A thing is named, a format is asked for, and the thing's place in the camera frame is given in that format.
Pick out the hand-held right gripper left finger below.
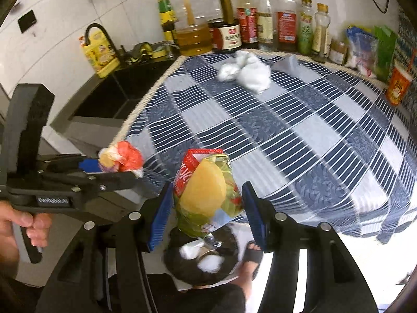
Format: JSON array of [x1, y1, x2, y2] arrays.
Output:
[[34, 182, 174, 313]]

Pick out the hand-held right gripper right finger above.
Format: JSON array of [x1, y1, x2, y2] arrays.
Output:
[[241, 181, 385, 313]]

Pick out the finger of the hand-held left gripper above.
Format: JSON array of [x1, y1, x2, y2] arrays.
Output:
[[41, 169, 146, 200], [37, 154, 103, 174]]

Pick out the red orange wrapper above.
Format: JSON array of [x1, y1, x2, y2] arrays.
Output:
[[98, 140, 145, 179]]

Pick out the black trash bin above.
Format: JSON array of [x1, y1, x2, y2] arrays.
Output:
[[162, 224, 241, 287]]

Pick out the foil snack bag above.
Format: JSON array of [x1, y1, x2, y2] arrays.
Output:
[[174, 148, 245, 240]]

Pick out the large white tissue wad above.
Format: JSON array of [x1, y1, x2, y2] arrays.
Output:
[[234, 50, 272, 94]]

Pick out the small white tissue wad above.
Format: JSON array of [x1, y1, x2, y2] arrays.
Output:
[[217, 61, 242, 83]]

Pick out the person's left hand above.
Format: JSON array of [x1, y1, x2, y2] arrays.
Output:
[[0, 200, 53, 269]]

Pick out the person's foot in black sandal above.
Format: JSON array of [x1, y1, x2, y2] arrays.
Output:
[[239, 240, 264, 280]]

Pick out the black sink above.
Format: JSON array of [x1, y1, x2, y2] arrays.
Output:
[[69, 56, 178, 120]]

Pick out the blue patterned tablecloth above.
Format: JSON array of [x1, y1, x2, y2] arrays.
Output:
[[110, 49, 417, 246]]

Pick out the person's black clothing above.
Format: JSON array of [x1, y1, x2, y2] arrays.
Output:
[[143, 272, 249, 313]]

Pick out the yellow dish soap pouch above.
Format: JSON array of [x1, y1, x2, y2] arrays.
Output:
[[78, 29, 118, 78]]

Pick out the black faucet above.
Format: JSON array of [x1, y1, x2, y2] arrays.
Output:
[[84, 23, 128, 66]]

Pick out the grey yellow dish cloth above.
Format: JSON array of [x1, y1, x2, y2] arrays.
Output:
[[128, 41, 154, 63]]

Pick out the metal soap dispenser pump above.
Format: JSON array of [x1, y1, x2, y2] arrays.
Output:
[[164, 40, 182, 56]]

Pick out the clear cooking oil jug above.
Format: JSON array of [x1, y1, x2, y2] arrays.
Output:
[[175, 0, 213, 57]]

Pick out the green glass sauce bottle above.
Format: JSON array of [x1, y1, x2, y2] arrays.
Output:
[[155, 0, 178, 45]]

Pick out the dark soy sauce jug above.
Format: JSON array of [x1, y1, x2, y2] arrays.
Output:
[[207, 0, 243, 53]]

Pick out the small glass jar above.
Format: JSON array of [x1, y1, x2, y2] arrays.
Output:
[[328, 39, 349, 65]]

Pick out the green label bottle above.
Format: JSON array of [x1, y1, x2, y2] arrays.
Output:
[[297, 0, 315, 56]]

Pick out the slim bottle yellow cap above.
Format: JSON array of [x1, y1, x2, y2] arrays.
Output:
[[311, 3, 332, 63]]

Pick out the red paper cup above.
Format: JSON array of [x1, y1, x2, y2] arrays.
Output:
[[384, 63, 414, 107]]

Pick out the clear bottle beige label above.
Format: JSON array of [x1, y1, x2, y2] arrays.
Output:
[[256, 0, 278, 51]]

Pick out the blue white plastic bag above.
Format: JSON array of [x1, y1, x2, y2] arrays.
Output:
[[345, 25, 380, 79]]

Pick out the clear bottle red label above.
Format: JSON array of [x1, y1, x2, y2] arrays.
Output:
[[276, 0, 299, 53]]

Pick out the red label bottle black cap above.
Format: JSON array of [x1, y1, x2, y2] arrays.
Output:
[[236, 0, 259, 50]]

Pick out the green plastic bag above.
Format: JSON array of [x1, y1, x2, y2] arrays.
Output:
[[373, 25, 399, 82]]

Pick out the black wall outlet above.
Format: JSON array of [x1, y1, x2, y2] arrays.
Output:
[[17, 9, 37, 34]]

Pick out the black cable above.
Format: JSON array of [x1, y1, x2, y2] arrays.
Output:
[[367, 0, 392, 14]]

